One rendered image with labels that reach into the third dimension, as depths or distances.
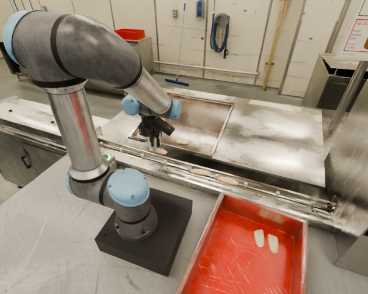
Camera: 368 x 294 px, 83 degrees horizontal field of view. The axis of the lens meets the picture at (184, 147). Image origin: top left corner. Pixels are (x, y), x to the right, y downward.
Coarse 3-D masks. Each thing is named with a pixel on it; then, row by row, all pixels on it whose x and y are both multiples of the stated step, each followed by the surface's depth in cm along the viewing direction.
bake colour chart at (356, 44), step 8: (360, 0) 102; (360, 8) 104; (352, 16) 106; (360, 16) 105; (352, 24) 108; (360, 24) 107; (352, 32) 110; (360, 32) 109; (344, 40) 113; (352, 40) 112; (360, 40) 111; (344, 48) 115; (352, 48) 114; (360, 48) 113; (336, 56) 118; (344, 56) 117; (352, 56) 116; (360, 56) 115
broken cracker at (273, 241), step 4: (268, 236) 79; (272, 236) 79; (268, 240) 78; (272, 240) 78; (276, 240) 78; (268, 244) 77; (272, 244) 76; (276, 244) 76; (272, 248) 75; (276, 248) 75; (272, 252) 75; (276, 252) 75
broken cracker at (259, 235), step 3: (255, 231) 81; (258, 231) 81; (261, 231) 81; (255, 234) 80; (258, 234) 80; (261, 234) 80; (255, 237) 79; (258, 237) 79; (261, 237) 79; (255, 240) 78; (258, 240) 78; (261, 240) 78; (264, 240) 78; (258, 243) 77; (261, 243) 77; (264, 243) 77; (258, 246) 77; (261, 246) 76
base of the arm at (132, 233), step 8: (152, 208) 74; (152, 216) 72; (120, 224) 69; (128, 224) 67; (136, 224) 67; (144, 224) 69; (152, 224) 72; (120, 232) 70; (128, 232) 69; (136, 232) 69; (144, 232) 72; (152, 232) 73; (128, 240) 71; (136, 240) 70
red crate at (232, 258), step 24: (240, 216) 87; (216, 240) 79; (240, 240) 79; (288, 240) 79; (216, 264) 72; (240, 264) 72; (264, 264) 72; (288, 264) 72; (192, 288) 66; (216, 288) 66; (240, 288) 66; (264, 288) 66; (288, 288) 66
